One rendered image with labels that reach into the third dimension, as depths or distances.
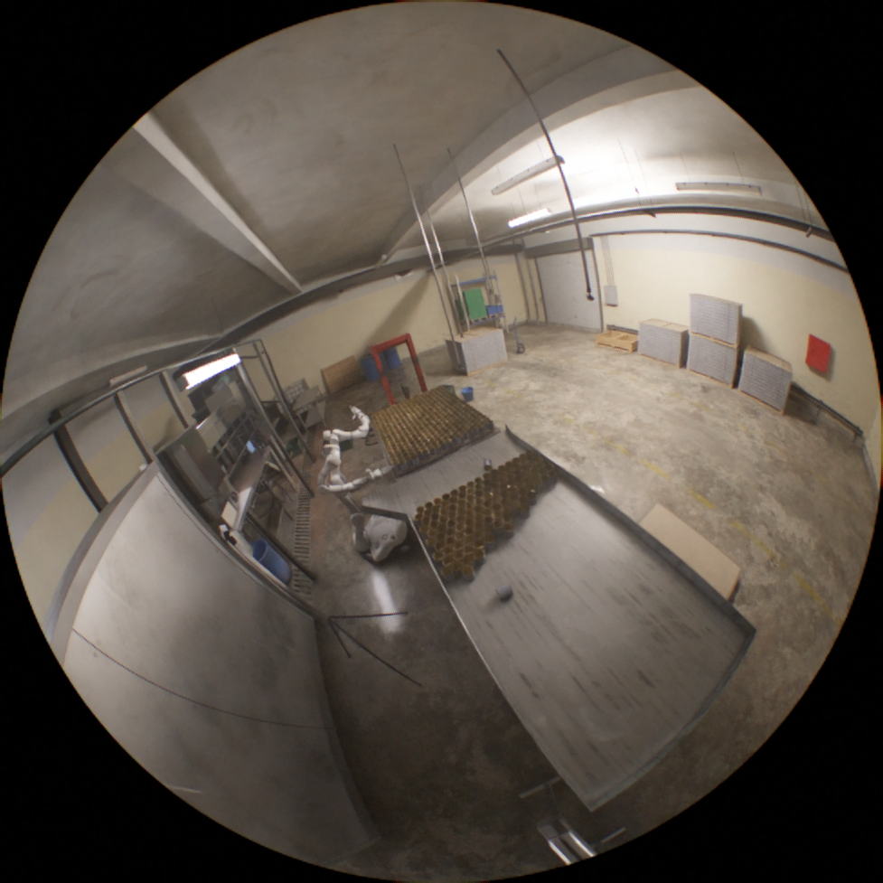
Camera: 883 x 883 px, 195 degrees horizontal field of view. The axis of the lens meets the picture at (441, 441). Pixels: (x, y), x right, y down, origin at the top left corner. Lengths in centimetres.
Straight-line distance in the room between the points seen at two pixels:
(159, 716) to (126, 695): 19
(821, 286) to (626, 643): 899
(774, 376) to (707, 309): 229
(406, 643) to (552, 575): 167
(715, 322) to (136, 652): 910
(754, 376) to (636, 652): 689
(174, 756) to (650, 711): 215
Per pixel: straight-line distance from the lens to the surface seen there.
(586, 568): 162
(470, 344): 740
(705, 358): 786
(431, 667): 263
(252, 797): 208
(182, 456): 218
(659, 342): 820
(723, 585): 321
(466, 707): 254
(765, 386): 771
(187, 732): 184
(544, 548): 167
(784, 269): 915
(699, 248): 935
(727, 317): 753
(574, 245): 1100
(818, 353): 912
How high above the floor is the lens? 250
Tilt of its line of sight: 32 degrees down
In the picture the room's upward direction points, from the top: 17 degrees counter-clockwise
